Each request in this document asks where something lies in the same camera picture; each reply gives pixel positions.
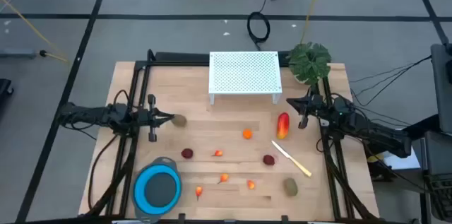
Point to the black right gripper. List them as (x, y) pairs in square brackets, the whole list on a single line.
[(312, 107)]

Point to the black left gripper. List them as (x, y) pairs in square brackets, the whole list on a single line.
[(146, 117)]

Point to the dark red plum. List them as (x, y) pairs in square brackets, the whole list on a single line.
[(268, 159), (187, 153)]

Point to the round orange fruit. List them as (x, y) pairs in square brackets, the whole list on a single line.
[(247, 134)]

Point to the blue bowl with grey rim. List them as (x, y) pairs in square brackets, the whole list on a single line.
[(157, 190)]

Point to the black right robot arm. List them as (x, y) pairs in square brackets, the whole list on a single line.
[(374, 135)]

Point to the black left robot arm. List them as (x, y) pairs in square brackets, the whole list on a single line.
[(88, 114)]

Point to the green plant in white pot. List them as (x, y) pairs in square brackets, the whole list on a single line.
[(309, 62)]

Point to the white perforated metal shelf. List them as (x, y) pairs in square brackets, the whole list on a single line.
[(243, 72)]

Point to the black table clamp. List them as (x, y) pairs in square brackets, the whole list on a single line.
[(284, 218), (182, 217)]

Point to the white paper sheet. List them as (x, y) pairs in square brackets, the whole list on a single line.
[(402, 162)]

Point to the large grey monitor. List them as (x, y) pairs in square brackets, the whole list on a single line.
[(443, 86)]

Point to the dark computer desk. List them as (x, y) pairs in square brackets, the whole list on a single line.
[(438, 153)]

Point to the grey metal foot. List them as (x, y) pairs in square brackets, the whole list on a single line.
[(17, 53)]

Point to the black floor stand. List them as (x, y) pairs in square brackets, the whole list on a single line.
[(5, 88)]

